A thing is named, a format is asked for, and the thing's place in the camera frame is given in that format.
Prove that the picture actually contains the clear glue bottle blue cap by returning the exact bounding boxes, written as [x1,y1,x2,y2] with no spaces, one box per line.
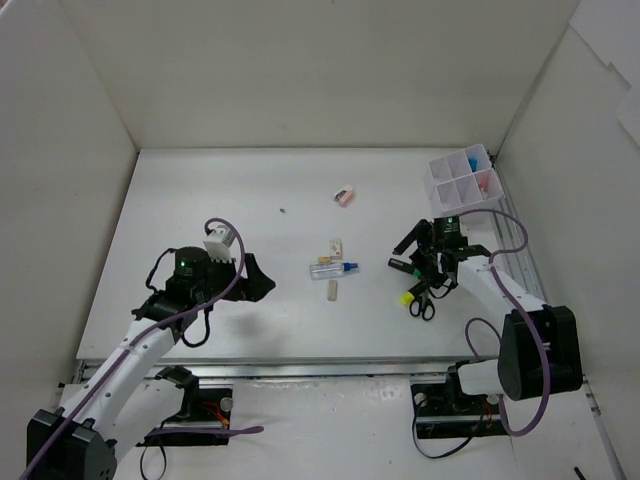
[309,261,360,280]

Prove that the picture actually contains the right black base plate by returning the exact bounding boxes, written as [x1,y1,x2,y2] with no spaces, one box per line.
[410,383,507,440]

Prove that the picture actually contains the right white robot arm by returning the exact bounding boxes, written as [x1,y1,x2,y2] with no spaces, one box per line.
[388,217,583,412]

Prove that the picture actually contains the black handled scissors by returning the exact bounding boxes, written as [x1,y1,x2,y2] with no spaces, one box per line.
[408,296,435,321]

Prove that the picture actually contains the yellow cap black highlighter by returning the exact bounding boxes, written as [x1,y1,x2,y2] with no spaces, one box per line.
[399,281,428,307]

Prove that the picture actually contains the white compartment organizer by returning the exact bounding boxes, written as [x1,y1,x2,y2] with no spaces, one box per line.
[423,144,503,218]

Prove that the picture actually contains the aluminium rail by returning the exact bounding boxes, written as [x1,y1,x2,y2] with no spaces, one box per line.
[489,153,546,300]
[144,356,460,383]

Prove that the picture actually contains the green cap black highlighter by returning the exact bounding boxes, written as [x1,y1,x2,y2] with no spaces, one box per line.
[387,258,421,278]

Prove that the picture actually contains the aluminium rail right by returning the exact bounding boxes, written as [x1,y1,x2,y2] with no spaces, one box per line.
[489,153,546,300]

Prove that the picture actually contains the aluminium rail front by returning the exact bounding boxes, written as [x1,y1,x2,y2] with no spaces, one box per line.
[144,356,460,383]

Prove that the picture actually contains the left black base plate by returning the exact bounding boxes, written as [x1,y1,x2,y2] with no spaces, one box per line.
[138,387,233,447]

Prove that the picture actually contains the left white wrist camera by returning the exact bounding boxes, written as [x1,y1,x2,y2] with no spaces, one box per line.
[203,224,236,263]

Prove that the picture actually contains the pink white eraser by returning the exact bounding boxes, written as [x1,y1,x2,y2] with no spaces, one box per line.
[333,185,355,208]

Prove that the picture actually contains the beige eraser stick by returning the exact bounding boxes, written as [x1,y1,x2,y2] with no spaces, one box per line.
[327,280,338,301]

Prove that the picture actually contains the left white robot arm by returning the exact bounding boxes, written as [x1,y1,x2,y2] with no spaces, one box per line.
[21,246,276,479]

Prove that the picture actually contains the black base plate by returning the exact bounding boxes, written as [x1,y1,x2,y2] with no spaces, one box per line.
[410,383,507,440]
[138,387,233,447]

